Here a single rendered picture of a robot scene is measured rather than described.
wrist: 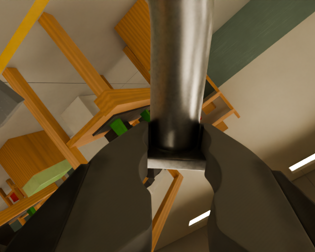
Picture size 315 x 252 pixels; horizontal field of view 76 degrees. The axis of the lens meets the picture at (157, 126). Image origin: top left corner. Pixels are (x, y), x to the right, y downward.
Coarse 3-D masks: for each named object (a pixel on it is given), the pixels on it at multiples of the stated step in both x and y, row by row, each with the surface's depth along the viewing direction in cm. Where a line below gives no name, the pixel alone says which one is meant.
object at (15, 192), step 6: (6, 180) 433; (12, 186) 430; (0, 192) 447; (12, 192) 448; (18, 192) 434; (6, 198) 449; (12, 198) 455; (18, 198) 433; (12, 204) 450; (24, 216) 446; (24, 222) 447
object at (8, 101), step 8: (0, 80) 19; (0, 88) 19; (8, 88) 20; (0, 96) 19; (8, 96) 19; (16, 96) 20; (0, 104) 20; (8, 104) 20; (16, 104) 20; (0, 112) 20; (8, 112) 20; (0, 120) 20
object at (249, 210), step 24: (216, 144) 10; (240, 144) 10; (216, 168) 9; (240, 168) 8; (264, 168) 8; (216, 192) 7; (240, 192) 7; (264, 192) 7; (216, 216) 6; (240, 216) 6; (264, 216) 6; (288, 216) 6; (216, 240) 6; (240, 240) 6; (264, 240) 6; (288, 240) 6
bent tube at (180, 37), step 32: (160, 0) 8; (192, 0) 8; (160, 32) 9; (192, 32) 9; (160, 64) 10; (192, 64) 9; (160, 96) 10; (192, 96) 10; (160, 128) 11; (192, 128) 11; (160, 160) 11; (192, 160) 11
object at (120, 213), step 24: (120, 144) 9; (144, 144) 10; (96, 168) 8; (120, 168) 8; (144, 168) 9; (96, 192) 7; (120, 192) 7; (144, 192) 7; (72, 216) 6; (96, 216) 6; (120, 216) 6; (144, 216) 6; (72, 240) 6; (96, 240) 6; (120, 240) 6; (144, 240) 6
